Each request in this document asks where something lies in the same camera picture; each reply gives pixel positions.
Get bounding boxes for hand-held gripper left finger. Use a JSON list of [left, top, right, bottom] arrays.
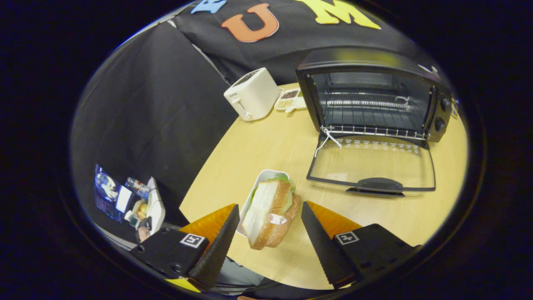
[[130, 203, 241, 292]]

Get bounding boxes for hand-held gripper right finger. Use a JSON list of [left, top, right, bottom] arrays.
[[301, 201, 421, 289]]

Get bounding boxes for sandwich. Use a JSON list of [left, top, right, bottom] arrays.
[[242, 177, 301, 250]]

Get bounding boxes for black toaster oven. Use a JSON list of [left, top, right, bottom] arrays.
[[295, 47, 454, 197]]

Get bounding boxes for white pop-up toaster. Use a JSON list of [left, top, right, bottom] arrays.
[[224, 67, 280, 122]]

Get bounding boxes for person's grey clothing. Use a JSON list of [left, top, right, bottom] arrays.
[[217, 256, 271, 292]]

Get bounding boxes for white rectangular tray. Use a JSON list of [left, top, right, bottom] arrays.
[[236, 169, 291, 238]]

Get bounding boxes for small clear bottle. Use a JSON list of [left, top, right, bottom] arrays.
[[125, 177, 150, 194]]

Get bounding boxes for white divided dish with grains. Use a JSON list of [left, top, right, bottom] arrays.
[[274, 87, 308, 114]]

